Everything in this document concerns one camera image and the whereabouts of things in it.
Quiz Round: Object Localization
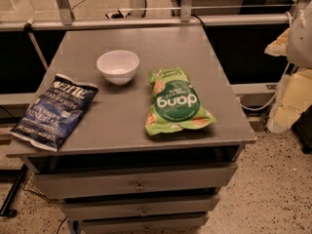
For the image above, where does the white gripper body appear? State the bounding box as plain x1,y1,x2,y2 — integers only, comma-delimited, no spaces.
287,1,312,68

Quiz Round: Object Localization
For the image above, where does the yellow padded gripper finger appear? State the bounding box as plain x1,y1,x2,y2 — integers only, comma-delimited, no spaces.
266,68,312,134
264,29,290,57

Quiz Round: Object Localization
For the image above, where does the green rice chip bag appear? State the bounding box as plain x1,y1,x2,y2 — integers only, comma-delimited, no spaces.
145,67,216,136

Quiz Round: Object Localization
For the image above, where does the white bowl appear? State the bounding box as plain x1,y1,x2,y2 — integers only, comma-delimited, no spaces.
97,50,139,85

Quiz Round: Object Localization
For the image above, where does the blue kettle chips bag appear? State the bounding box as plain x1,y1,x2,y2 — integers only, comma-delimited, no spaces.
11,73,98,152

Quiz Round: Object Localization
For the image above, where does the top grey drawer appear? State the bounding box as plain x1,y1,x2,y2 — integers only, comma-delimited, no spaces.
32,162,237,199

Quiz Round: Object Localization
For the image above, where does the grey drawer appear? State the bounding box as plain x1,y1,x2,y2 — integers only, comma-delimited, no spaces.
32,162,237,199
81,213,209,234
61,194,220,220

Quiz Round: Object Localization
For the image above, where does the bottom grey drawer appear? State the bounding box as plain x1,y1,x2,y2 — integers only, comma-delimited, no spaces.
81,213,209,234

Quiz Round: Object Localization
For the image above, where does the grey drawer cabinet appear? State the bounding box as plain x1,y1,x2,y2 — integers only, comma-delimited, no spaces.
5,25,257,234

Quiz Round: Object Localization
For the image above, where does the middle grey drawer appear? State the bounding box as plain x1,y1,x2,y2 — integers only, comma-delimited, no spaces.
61,194,220,220

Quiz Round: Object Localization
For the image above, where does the black floor stand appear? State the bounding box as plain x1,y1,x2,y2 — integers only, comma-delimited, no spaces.
0,165,27,218

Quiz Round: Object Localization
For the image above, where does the white cable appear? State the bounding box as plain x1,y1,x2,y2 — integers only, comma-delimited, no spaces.
239,61,291,112

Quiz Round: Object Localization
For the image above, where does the grey metal rail frame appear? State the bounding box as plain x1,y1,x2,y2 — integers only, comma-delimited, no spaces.
0,0,312,32

